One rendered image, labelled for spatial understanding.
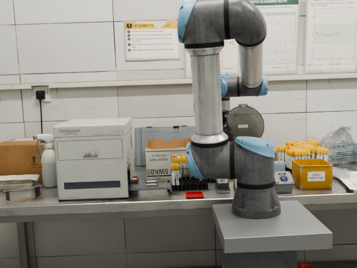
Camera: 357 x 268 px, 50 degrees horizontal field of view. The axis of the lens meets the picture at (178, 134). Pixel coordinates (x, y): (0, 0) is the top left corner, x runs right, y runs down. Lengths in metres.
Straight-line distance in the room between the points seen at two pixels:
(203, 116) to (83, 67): 1.15
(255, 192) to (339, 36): 1.32
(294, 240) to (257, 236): 0.10
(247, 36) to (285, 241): 0.56
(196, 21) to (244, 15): 0.13
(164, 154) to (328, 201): 0.73
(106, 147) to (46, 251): 1.07
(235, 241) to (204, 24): 0.58
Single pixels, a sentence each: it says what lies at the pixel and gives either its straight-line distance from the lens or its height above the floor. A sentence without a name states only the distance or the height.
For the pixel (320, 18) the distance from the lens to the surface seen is 2.26.
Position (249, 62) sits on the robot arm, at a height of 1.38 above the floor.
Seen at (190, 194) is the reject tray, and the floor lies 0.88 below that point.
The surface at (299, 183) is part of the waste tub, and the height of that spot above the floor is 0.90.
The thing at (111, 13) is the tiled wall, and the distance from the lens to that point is 2.16.
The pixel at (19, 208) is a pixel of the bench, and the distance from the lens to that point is 1.61.
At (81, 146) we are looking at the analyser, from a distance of 1.52.
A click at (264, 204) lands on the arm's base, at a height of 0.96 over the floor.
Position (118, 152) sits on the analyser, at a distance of 1.50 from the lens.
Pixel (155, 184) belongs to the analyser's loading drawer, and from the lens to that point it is 1.54.
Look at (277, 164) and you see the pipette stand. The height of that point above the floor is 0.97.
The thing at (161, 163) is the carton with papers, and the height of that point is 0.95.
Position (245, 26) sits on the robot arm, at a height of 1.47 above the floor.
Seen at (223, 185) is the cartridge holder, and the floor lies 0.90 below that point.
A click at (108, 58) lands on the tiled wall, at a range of 2.13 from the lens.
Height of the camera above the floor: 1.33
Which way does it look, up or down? 8 degrees down
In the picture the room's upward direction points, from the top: 2 degrees counter-clockwise
